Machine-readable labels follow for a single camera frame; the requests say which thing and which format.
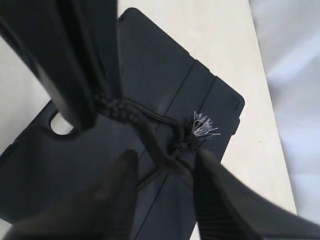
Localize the black plastic tool case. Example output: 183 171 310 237
0 7 245 240

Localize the black cord with frayed knot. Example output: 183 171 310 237
93 92 222 192

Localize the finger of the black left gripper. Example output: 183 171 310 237
0 0 97 130
67 0 123 101

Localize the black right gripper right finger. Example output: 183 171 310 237
193 149 320 240

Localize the white backdrop curtain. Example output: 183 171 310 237
249 0 320 223

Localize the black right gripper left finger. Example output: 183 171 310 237
3 149 138 240

